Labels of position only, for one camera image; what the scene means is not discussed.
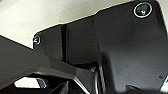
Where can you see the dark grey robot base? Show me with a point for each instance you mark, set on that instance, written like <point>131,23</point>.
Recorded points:
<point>126,43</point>

